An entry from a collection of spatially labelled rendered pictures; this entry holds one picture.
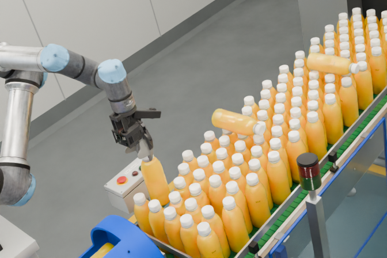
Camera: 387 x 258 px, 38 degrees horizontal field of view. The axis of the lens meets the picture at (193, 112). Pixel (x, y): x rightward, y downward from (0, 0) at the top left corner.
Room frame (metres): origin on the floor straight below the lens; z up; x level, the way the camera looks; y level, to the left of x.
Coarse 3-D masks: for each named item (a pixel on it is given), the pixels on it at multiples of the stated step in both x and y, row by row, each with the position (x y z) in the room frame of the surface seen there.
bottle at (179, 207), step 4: (180, 200) 1.45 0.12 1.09; (184, 200) 1.47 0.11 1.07; (172, 204) 1.45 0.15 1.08; (176, 204) 1.45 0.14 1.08; (180, 204) 1.45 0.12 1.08; (184, 204) 1.45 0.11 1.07; (176, 208) 1.44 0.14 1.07; (180, 208) 1.44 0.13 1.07; (184, 208) 1.44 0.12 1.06; (176, 212) 1.43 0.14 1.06; (180, 212) 1.43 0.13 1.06; (184, 212) 1.44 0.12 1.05
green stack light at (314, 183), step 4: (300, 176) 1.27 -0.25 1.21; (316, 176) 1.25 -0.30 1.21; (320, 176) 1.26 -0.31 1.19; (300, 180) 1.27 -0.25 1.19; (304, 180) 1.26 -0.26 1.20; (308, 180) 1.25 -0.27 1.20; (312, 180) 1.25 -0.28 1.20; (316, 180) 1.25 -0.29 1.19; (320, 180) 1.26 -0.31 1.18; (300, 184) 1.28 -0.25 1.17; (304, 184) 1.26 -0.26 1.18; (308, 184) 1.25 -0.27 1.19; (312, 184) 1.25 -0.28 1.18; (316, 184) 1.25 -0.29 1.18; (320, 184) 1.26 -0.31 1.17; (304, 188) 1.26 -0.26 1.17; (308, 188) 1.25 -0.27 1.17; (312, 188) 1.25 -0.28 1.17; (316, 188) 1.25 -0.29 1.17
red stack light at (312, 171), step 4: (316, 164) 1.25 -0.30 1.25; (300, 168) 1.26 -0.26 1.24; (304, 168) 1.25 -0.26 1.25; (308, 168) 1.25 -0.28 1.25; (312, 168) 1.25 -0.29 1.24; (316, 168) 1.25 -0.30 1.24; (300, 172) 1.27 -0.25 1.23; (304, 172) 1.25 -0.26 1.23; (308, 172) 1.25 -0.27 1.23; (312, 172) 1.25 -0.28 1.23; (316, 172) 1.25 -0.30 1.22; (304, 176) 1.26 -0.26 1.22; (308, 176) 1.25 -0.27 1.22; (312, 176) 1.25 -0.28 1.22
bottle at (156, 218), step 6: (150, 210) 1.44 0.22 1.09; (162, 210) 1.44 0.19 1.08; (150, 216) 1.44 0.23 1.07; (156, 216) 1.43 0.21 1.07; (162, 216) 1.43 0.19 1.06; (150, 222) 1.43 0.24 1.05; (156, 222) 1.42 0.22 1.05; (162, 222) 1.42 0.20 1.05; (156, 228) 1.42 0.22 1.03; (162, 228) 1.42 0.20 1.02; (156, 234) 1.43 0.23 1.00; (162, 234) 1.42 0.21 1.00; (162, 240) 1.42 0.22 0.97; (168, 252) 1.42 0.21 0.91
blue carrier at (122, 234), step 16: (112, 224) 1.26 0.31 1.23; (128, 224) 1.24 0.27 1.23; (96, 240) 1.34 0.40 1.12; (112, 240) 1.35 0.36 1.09; (128, 240) 1.19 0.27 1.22; (144, 240) 1.19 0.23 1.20; (80, 256) 1.30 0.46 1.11; (112, 256) 1.15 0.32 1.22; (128, 256) 1.15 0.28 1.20; (144, 256) 1.16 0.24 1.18; (160, 256) 1.17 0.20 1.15
